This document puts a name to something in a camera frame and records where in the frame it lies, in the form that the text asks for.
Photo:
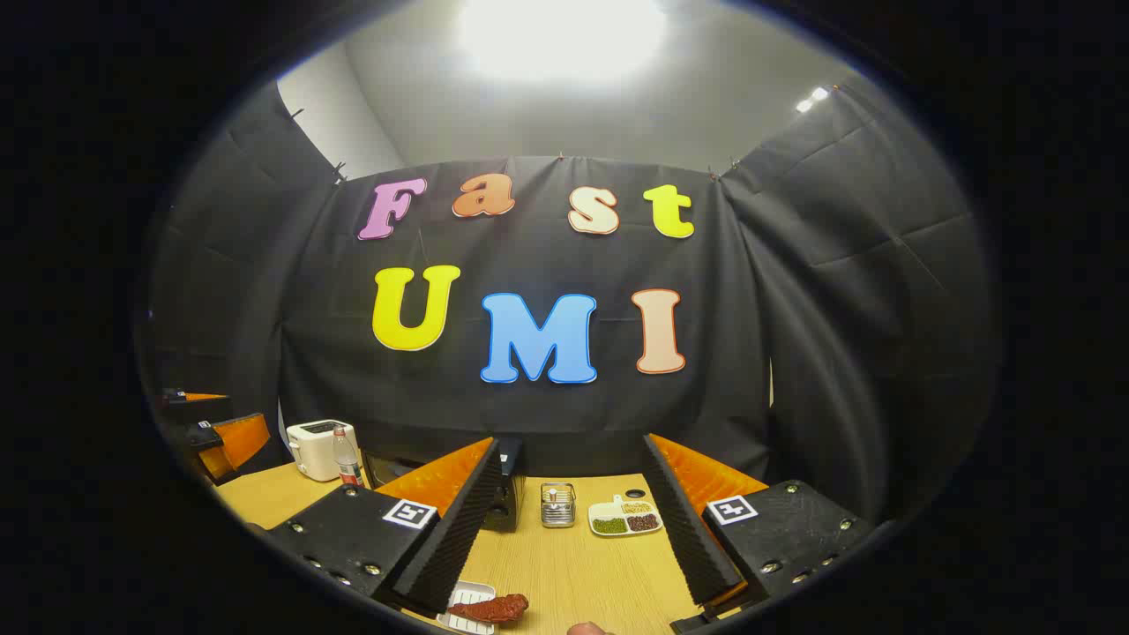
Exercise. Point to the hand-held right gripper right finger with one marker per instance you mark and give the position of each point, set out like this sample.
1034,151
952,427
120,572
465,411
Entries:
688,529

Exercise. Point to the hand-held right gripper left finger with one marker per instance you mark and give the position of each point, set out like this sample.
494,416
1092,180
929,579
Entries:
459,529

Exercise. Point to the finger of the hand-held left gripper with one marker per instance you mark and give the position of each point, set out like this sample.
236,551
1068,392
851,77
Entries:
238,441
198,410

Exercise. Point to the black electric oven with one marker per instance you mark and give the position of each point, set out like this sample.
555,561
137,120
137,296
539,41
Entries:
510,494

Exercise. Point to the red meat slice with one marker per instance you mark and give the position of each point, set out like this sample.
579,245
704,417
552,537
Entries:
494,608

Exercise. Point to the white ribbed tray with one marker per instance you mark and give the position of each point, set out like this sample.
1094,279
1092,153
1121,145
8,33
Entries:
472,589

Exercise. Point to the white divided bean plate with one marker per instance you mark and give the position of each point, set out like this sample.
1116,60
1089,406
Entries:
617,525

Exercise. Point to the white toaster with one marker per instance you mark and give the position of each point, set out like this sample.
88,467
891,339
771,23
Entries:
309,450

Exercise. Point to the clear red label bottle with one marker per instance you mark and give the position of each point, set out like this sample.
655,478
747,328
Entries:
346,459

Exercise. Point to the black backdrop cloth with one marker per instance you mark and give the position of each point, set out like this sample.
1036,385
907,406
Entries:
750,353

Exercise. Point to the small ceiling light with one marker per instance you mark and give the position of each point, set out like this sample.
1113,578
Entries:
813,97

